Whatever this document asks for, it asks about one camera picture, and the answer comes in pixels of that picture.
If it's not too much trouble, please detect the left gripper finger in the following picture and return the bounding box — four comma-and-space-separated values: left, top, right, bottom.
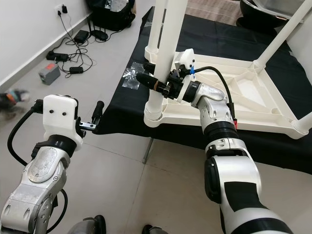
92, 100, 105, 125

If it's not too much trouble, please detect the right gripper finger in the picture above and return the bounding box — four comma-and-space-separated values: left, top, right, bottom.
136, 72, 165, 92

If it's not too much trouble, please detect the white plastic children table top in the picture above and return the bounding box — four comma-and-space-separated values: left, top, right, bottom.
144, 49, 312, 139

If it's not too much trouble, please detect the grey box with red label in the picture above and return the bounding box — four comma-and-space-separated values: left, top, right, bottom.
39, 63, 61, 86

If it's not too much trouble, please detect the black router with antennas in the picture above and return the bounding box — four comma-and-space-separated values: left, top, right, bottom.
88, 19, 109, 40

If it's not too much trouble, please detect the black power strip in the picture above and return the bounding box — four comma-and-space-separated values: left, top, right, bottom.
46, 52, 70, 61

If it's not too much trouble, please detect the black open suitcase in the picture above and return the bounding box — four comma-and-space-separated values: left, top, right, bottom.
85, 0, 136, 31

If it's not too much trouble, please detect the black power brick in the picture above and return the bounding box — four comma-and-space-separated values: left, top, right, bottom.
73, 30, 89, 43

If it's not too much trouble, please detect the small grey dog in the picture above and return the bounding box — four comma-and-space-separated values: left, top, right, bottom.
0, 88, 31, 121

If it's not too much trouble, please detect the clear plastic bag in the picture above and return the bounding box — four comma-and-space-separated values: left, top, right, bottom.
105, 0, 130, 13

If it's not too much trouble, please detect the beige cloth covered bench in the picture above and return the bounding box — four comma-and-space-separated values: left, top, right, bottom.
185, 0, 244, 25

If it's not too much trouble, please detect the black round bowl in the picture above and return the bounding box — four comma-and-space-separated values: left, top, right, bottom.
236, 0, 303, 35

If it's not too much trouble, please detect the clear plastic storage box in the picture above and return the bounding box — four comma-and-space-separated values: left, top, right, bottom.
249, 0, 305, 10

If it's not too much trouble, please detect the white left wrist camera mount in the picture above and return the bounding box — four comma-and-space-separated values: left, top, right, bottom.
42, 94, 78, 147

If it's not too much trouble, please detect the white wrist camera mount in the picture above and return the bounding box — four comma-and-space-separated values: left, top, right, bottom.
42, 94, 78, 147
178, 49, 196, 100

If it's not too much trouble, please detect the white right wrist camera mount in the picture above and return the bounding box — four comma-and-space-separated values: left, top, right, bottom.
178, 49, 196, 100

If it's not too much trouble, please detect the grey metal table frame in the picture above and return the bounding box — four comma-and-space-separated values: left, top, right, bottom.
141, 138, 154, 164

